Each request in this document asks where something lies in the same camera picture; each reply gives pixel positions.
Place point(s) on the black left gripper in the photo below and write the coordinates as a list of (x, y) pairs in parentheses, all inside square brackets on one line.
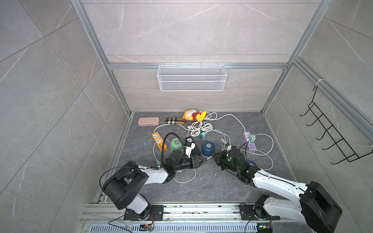
[(194, 161)]

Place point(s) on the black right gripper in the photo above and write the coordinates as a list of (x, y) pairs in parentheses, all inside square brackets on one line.
[(218, 158)]

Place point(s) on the blue meat grinder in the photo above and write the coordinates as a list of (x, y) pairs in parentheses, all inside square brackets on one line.
[(208, 149), (252, 164)]

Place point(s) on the green usb charger cube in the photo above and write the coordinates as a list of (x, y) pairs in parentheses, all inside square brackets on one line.
[(252, 138)]

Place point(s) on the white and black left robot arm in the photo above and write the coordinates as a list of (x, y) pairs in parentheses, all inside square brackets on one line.
[(123, 186)]

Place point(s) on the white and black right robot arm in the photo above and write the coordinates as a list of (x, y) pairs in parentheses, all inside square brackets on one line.
[(307, 203)]

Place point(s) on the green meat grinder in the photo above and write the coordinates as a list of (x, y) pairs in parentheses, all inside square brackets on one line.
[(176, 144)]

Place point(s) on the black power strip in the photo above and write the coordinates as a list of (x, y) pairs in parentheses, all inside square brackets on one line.
[(189, 141)]

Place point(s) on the teal charger plug centre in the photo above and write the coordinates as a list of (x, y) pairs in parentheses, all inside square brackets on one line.
[(202, 135)]

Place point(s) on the purple power strip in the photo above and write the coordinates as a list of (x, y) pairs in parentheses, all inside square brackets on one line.
[(250, 142)]

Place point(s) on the orange power strip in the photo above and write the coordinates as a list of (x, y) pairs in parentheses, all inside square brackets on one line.
[(158, 139)]

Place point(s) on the yellow duck plush toy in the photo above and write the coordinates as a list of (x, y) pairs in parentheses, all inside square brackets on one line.
[(193, 114)]

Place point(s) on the brown plaid pouch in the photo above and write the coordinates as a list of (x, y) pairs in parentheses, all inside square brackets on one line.
[(175, 120)]

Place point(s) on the pink rectangular case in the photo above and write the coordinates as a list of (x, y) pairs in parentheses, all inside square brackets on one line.
[(148, 121)]

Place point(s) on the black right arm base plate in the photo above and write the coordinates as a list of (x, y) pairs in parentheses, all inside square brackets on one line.
[(252, 212)]

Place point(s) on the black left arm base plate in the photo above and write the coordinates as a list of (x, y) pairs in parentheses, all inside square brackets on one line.
[(154, 212)]

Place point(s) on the white wire mesh basket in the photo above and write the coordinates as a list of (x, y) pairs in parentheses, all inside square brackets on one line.
[(173, 78)]

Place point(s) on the black wire hook rack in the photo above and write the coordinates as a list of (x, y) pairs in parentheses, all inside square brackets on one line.
[(330, 130)]

